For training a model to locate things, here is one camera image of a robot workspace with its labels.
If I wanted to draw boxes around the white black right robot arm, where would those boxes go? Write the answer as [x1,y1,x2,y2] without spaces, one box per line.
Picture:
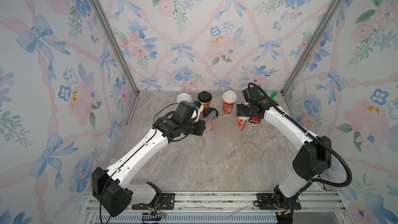
[236,83,332,211]

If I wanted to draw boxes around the back left white-lid cup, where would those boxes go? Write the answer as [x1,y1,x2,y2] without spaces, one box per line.
[176,93,192,103]

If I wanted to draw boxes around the aluminium corner post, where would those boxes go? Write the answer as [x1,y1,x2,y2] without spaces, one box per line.
[280,0,344,96]
[88,0,139,96]

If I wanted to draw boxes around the green wrapped straws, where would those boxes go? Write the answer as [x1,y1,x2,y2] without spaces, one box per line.
[257,86,278,100]

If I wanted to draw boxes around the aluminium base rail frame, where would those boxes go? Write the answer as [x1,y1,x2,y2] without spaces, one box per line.
[81,191,353,224]

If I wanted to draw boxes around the black-lid red cup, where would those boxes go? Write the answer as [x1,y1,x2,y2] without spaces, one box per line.
[203,107,219,131]
[198,91,212,110]

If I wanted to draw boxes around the white-lid red cup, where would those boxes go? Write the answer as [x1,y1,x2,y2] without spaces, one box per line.
[222,90,237,115]
[236,116,250,132]

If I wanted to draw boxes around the red straw holder cup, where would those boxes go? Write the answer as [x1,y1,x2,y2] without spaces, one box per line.
[246,96,271,123]

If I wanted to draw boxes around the clear plastic carrier bag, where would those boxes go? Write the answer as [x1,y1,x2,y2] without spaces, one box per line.
[108,114,240,166]

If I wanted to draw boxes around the black corrugated cable conduit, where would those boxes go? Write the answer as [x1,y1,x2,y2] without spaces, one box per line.
[248,82,353,188]

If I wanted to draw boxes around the front black-lid red cup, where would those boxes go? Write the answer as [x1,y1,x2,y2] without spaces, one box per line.
[203,107,219,131]

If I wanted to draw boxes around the left aluminium corner post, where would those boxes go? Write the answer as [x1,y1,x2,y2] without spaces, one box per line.
[88,0,139,96]

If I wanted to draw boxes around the back black-lid red cup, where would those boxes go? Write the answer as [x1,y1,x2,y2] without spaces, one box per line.
[198,91,212,110]

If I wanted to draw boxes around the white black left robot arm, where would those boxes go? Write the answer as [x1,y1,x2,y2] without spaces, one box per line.
[91,101,205,217]

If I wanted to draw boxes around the right aluminium corner post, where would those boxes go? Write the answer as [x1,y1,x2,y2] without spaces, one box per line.
[280,0,344,96]

